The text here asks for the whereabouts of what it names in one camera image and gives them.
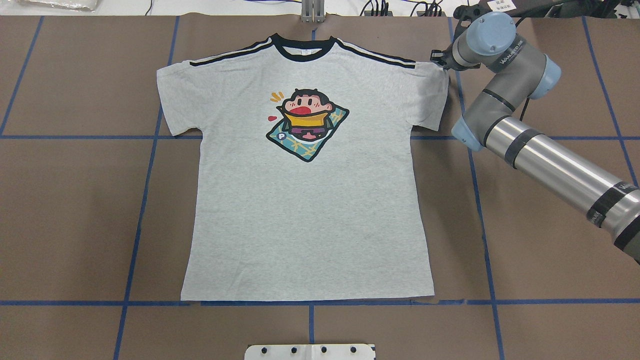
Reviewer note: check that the grey cartoon print t-shirt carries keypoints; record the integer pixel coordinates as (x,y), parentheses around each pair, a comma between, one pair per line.
(306,185)

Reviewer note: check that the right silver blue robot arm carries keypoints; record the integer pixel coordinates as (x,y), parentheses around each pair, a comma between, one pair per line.
(522,72)

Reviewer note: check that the white central pillar with base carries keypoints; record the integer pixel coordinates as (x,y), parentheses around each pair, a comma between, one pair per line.
(336,351)

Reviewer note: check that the black box with label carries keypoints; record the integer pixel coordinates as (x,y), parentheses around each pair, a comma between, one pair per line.
(471,9)

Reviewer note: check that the clear plastic bag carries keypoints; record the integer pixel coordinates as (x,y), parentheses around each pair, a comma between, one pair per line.
(76,5)

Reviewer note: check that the aluminium frame post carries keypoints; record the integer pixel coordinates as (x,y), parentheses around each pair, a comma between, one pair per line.
(313,11)

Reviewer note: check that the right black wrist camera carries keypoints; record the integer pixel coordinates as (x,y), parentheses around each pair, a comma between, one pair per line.
(441,58)

